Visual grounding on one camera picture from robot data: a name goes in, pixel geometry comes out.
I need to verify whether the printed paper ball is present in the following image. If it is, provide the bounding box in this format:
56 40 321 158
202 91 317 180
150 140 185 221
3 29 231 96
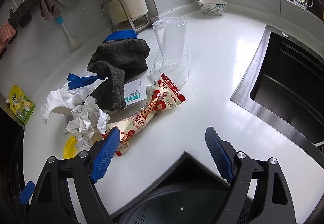
66 102 110 151

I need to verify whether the blue plastic strip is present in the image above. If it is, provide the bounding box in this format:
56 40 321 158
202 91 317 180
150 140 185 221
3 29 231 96
67 73 106 90

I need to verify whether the white LOVE cardboard package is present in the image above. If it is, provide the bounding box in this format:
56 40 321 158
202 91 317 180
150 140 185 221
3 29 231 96
124 77 152 108

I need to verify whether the red white snack wrapper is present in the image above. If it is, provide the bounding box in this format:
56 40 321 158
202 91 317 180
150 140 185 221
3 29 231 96
106 74 186 157

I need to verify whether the clear plastic cup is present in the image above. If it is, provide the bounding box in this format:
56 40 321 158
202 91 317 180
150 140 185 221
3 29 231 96
150 17 190 87

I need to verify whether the black kitchen sink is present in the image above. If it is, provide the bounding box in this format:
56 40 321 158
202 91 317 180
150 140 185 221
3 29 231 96
231 25 323 166

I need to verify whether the yellow plastic lid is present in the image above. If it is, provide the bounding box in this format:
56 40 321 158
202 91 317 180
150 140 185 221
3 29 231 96
63 135 77 159

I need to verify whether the yellow green refill pouch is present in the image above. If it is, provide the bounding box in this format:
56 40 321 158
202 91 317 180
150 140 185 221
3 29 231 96
8 85 36 125

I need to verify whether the crumpled white tissue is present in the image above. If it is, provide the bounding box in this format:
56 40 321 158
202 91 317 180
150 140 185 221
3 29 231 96
41 85 89 124

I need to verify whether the blue white bottle brush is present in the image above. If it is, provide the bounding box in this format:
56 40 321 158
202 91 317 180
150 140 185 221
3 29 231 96
55 16 78 49

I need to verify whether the dark grey towel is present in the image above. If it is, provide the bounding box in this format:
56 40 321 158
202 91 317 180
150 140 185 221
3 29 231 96
87 39 150 112

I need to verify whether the pink sponge cloth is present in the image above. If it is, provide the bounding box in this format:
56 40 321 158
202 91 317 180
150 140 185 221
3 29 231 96
0 22 16 52

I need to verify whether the mauve hanging cloth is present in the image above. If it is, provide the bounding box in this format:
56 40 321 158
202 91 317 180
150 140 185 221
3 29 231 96
39 0 60 20

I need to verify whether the blue strip behind towel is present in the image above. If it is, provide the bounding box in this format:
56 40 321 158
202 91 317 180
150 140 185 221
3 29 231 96
103 30 138 43

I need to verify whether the metal cutting board rack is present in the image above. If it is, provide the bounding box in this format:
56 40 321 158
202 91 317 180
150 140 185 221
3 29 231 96
101 0 152 34

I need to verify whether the white patterned ceramic bowl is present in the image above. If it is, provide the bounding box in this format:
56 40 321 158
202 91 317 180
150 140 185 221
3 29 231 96
198 0 227 16

